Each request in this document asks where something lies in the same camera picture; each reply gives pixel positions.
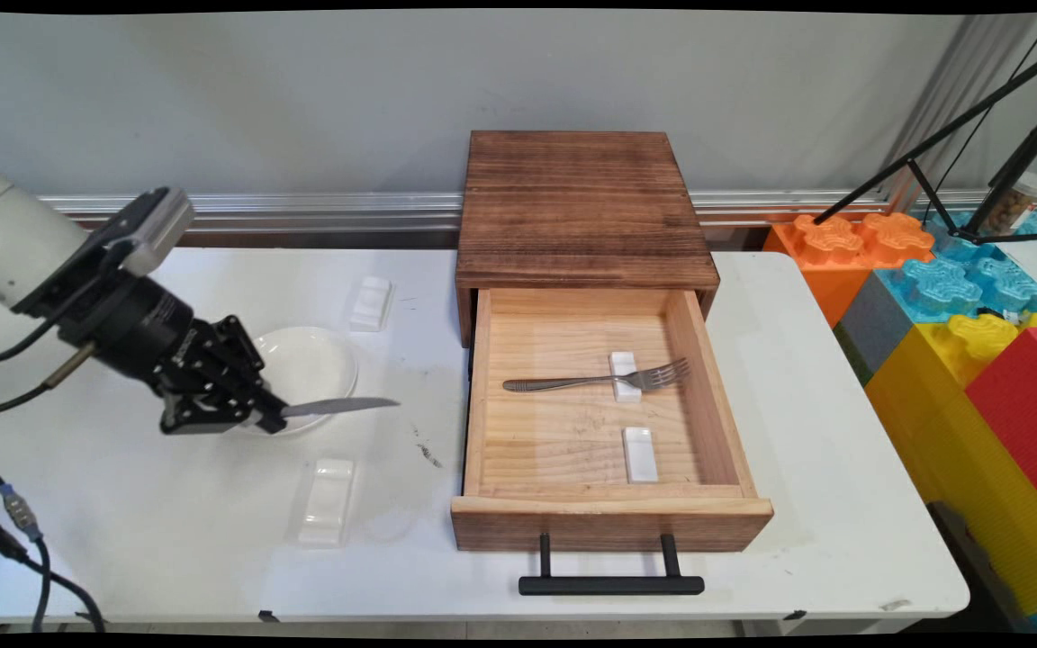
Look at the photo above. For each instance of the black tripod stand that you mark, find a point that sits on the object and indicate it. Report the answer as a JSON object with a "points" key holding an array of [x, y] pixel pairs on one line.
{"points": [[933, 140]]}

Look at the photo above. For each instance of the light blue toy block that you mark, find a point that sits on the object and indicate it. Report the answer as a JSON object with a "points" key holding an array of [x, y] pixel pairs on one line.
{"points": [[1036, 225], [942, 288]]}

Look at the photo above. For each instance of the silver table knife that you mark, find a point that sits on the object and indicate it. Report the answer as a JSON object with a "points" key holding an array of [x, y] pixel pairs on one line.
{"points": [[338, 407]]}

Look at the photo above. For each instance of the light wooden drawer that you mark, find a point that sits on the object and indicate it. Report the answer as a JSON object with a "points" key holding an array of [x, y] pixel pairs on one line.
{"points": [[608, 526]]}

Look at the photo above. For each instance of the grey curtain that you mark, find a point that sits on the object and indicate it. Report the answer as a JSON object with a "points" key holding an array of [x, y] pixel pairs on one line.
{"points": [[978, 72]]}

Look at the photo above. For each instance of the white cutlery rest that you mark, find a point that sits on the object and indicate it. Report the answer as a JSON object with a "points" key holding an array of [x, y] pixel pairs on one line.
{"points": [[622, 362], [372, 304], [328, 504], [640, 454]]}

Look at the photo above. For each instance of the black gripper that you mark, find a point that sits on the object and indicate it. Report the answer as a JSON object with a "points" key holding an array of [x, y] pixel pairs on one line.
{"points": [[136, 328]]}

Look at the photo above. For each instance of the grey toy block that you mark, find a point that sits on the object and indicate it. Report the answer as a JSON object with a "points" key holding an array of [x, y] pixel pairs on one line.
{"points": [[874, 328]]}

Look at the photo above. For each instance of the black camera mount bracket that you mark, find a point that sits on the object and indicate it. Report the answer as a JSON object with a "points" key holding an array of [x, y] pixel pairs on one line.
{"points": [[77, 274]]}

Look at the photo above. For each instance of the yellow toy block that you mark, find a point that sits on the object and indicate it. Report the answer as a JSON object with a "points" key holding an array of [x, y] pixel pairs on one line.
{"points": [[951, 450]]}

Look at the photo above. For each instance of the clear jar with nuts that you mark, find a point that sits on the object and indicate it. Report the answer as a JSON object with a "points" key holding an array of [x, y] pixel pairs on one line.
{"points": [[1027, 193]]}

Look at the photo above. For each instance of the red toy block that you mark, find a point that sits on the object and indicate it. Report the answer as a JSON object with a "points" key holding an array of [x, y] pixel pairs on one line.
{"points": [[1023, 405]]}

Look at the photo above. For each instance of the silver fork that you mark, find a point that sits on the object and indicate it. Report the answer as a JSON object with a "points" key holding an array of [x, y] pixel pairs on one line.
{"points": [[563, 383]]}

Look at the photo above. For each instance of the orange toy block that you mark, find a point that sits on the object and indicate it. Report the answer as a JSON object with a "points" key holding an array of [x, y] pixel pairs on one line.
{"points": [[820, 283]]}

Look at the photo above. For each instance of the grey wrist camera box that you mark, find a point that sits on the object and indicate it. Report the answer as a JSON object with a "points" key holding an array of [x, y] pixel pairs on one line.
{"points": [[158, 234]]}

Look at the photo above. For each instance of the aluminium wall rail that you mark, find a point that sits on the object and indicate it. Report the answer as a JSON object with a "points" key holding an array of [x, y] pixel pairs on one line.
{"points": [[302, 211]]}

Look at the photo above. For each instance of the white round plate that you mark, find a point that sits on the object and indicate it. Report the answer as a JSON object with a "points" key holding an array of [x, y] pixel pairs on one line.
{"points": [[316, 364]]}

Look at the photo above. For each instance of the dark wooden cabinet box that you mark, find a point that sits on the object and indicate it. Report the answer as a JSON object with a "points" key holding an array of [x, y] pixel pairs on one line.
{"points": [[581, 207]]}

